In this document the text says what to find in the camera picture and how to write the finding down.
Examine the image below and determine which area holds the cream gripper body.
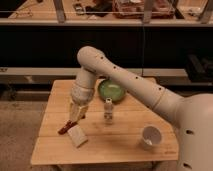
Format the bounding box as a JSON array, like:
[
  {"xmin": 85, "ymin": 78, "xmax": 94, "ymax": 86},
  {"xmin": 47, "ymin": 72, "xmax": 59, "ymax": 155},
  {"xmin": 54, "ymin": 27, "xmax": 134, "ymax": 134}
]
[{"xmin": 69, "ymin": 103, "xmax": 88, "ymax": 122}]

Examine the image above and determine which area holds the white ceramic cup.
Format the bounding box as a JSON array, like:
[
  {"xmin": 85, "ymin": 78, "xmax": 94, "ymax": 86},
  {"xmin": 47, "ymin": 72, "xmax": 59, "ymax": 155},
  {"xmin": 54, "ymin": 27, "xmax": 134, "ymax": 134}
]
[{"xmin": 141, "ymin": 125, "xmax": 162, "ymax": 150}]

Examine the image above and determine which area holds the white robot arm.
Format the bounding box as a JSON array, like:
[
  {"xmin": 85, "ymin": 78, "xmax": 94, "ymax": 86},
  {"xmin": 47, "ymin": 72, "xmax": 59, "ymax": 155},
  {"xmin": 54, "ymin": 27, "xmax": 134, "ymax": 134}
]
[{"xmin": 71, "ymin": 46, "xmax": 213, "ymax": 171}]

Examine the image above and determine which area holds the green ceramic bowl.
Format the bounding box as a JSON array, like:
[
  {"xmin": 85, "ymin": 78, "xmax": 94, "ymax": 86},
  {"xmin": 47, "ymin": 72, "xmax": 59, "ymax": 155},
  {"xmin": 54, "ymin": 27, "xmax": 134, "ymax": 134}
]
[{"xmin": 98, "ymin": 79, "xmax": 126, "ymax": 102}]

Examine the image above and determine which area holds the small clear plastic bottle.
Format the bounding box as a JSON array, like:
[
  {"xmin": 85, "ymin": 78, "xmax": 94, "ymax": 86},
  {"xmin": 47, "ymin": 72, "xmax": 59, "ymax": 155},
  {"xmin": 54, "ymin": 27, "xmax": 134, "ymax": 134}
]
[{"xmin": 104, "ymin": 98, "xmax": 113, "ymax": 124}]

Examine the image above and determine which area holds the wooden table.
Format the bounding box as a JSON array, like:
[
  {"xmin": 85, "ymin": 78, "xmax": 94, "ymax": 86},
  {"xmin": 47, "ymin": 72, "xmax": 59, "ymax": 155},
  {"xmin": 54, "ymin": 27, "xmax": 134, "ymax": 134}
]
[{"xmin": 31, "ymin": 80, "xmax": 178, "ymax": 165}]

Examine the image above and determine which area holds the long metal workbench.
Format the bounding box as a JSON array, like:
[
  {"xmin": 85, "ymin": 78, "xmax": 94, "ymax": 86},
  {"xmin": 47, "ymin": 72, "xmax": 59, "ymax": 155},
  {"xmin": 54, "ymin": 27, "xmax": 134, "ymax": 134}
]
[{"xmin": 0, "ymin": 0, "xmax": 213, "ymax": 84}]

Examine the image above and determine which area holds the red handled tool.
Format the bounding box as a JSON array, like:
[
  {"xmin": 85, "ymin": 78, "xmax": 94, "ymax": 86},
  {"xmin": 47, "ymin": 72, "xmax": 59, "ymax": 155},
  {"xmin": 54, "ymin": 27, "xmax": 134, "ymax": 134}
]
[{"xmin": 58, "ymin": 116, "xmax": 86, "ymax": 135}]

